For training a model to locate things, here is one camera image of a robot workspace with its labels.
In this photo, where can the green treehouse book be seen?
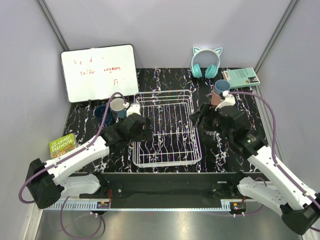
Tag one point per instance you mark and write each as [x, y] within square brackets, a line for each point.
[62, 145]

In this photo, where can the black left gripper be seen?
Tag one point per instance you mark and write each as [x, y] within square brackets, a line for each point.
[145, 134]

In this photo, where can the black marble table mat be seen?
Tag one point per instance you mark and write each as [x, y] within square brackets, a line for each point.
[216, 154]

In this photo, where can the white whiteboard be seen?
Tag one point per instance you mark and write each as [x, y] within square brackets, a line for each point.
[97, 73]

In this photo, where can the white wire dish rack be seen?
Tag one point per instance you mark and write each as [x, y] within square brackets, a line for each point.
[175, 140]

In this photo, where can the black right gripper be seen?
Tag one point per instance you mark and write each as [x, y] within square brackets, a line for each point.
[206, 110]

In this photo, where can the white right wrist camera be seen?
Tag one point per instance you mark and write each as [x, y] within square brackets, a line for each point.
[226, 99]

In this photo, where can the grey cable duct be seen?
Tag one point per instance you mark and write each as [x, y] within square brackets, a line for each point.
[117, 205]

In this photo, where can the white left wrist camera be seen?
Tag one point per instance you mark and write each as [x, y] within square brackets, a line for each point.
[134, 108]

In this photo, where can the dark blue ceramic mug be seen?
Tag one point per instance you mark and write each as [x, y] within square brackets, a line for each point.
[104, 116]

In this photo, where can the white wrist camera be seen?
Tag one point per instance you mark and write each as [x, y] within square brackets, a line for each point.
[134, 108]
[226, 99]

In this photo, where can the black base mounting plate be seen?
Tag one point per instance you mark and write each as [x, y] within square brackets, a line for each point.
[207, 185]

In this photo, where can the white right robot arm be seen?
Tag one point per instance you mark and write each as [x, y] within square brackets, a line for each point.
[297, 204]

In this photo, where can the light blue plastic cup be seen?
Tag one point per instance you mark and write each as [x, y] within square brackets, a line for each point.
[221, 86]

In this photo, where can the teal cat ear headphones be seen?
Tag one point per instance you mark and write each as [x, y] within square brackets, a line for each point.
[205, 57]

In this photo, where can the light blue handled mug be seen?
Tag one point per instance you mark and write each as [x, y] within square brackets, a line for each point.
[119, 106]

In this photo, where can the pink plastic cup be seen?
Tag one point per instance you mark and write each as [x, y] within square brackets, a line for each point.
[215, 99]

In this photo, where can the teal book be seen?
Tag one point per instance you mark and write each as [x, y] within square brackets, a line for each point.
[241, 77]

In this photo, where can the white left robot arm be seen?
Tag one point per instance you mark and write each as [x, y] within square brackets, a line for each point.
[51, 180]

